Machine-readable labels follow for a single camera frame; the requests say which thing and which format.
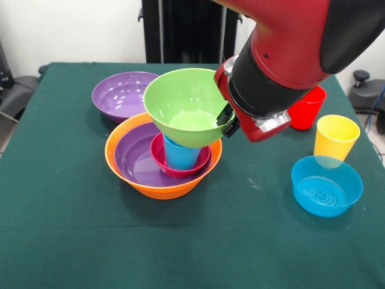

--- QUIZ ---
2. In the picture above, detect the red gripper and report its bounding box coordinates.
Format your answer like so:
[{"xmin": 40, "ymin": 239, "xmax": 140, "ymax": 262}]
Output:
[{"xmin": 214, "ymin": 54, "xmax": 293, "ymax": 143}]

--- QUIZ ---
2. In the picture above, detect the green plastic bowl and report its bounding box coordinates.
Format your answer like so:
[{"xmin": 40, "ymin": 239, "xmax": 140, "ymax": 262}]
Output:
[{"xmin": 143, "ymin": 68, "xmax": 235, "ymax": 148}]

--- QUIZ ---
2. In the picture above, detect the blue plastic cup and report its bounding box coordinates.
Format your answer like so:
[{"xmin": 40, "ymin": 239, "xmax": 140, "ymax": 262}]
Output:
[{"xmin": 163, "ymin": 134, "xmax": 202, "ymax": 171}]

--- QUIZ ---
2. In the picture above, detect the pink plastic bowl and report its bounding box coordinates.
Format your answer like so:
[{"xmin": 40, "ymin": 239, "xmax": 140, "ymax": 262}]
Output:
[{"xmin": 149, "ymin": 132, "xmax": 211, "ymax": 179}]

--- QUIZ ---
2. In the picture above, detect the purple plastic bowl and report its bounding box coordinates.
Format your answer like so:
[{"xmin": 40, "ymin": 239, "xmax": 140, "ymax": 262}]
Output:
[
  {"xmin": 91, "ymin": 71, "xmax": 160, "ymax": 123},
  {"xmin": 114, "ymin": 122, "xmax": 213, "ymax": 187}
]

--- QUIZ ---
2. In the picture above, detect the red plastic cup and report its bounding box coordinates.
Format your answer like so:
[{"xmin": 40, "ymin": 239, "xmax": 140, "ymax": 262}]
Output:
[{"xmin": 287, "ymin": 85, "xmax": 327, "ymax": 131}]

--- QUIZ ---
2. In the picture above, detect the large orange plastic bowl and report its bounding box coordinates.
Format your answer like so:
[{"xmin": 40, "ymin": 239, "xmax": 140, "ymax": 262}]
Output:
[{"xmin": 105, "ymin": 112, "xmax": 223, "ymax": 200}]

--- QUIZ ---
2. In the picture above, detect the yellow plastic cup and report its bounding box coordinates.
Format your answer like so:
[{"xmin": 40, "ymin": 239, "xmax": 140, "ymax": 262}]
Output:
[{"xmin": 313, "ymin": 114, "xmax": 361, "ymax": 162}]

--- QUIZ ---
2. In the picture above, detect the blue plastic bowl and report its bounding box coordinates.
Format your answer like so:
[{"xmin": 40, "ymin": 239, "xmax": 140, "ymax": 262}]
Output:
[{"xmin": 291, "ymin": 155, "xmax": 364, "ymax": 218}]

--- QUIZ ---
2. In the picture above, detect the dark green tablecloth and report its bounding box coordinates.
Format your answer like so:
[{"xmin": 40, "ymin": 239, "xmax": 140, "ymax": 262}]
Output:
[{"xmin": 0, "ymin": 61, "xmax": 385, "ymax": 289}]

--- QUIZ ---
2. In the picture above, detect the black padded chair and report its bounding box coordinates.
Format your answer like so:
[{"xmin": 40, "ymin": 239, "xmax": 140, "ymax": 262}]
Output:
[{"xmin": 0, "ymin": 74, "xmax": 40, "ymax": 121}]

